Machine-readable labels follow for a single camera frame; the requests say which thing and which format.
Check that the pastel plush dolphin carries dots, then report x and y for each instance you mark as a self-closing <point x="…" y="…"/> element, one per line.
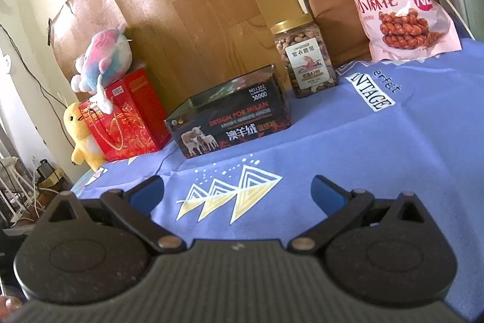
<point x="106" y="54"/>

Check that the red gift box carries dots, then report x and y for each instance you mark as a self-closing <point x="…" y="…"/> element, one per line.
<point x="132" y="118"/>

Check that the black power adapter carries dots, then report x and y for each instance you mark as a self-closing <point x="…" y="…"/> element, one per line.
<point x="45" y="168"/>

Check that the clear nut jar gold lid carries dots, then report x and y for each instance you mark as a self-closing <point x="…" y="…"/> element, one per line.
<point x="302" y="54"/>

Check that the blue printed cloth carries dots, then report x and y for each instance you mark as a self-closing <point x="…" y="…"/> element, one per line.
<point x="378" y="141"/>

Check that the brown chair back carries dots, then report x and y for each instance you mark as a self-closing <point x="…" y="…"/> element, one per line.
<point x="329" y="5"/>

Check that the black tape strip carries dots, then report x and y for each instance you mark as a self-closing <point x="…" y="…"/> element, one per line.
<point x="50" y="31"/>

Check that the white round wall device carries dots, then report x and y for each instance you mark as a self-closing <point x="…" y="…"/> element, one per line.
<point x="5" y="63"/>

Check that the black printed cardboard box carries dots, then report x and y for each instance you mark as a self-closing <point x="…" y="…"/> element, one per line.
<point x="234" y="122"/>

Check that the person's left hand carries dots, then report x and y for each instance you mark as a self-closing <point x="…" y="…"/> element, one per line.
<point x="11" y="303"/>

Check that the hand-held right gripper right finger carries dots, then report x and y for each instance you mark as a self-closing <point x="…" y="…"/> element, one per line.
<point x="327" y="194"/>

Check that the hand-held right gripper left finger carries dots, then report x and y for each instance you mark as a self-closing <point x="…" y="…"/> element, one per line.
<point x="145" y="194"/>

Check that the wooden board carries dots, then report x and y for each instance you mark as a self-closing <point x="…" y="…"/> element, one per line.
<point x="196" y="5"/>

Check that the yellow plush duck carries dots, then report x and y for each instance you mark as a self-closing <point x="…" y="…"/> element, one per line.
<point x="81" y="133"/>

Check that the wooden stool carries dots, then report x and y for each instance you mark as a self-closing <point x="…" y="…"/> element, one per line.
<point x="55" y="186"/>

